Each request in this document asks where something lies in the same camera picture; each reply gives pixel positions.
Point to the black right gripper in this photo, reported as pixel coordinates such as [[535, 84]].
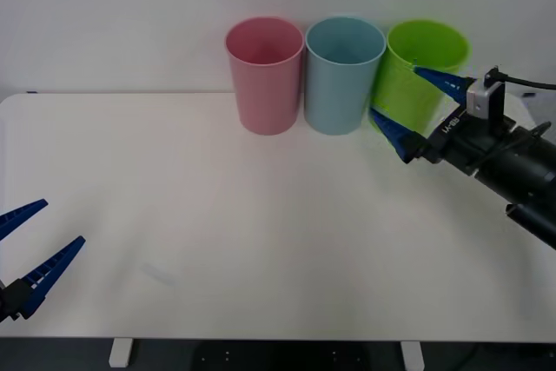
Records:
[[465, 145]]

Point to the green plastic bin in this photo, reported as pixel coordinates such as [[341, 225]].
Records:
[[404, 88]]

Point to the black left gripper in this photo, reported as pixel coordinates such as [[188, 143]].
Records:
[[5, 306]]

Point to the white table leg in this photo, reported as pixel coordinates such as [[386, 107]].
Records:
[[412, 355], [120, 353]]

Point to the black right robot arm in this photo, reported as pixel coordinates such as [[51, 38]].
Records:
[[521, 162]]

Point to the pink plastic bin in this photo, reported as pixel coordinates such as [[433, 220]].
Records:
[[265, 93]]

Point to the pale blue plastic bin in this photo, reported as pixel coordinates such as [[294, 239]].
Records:
[[334, 97]]

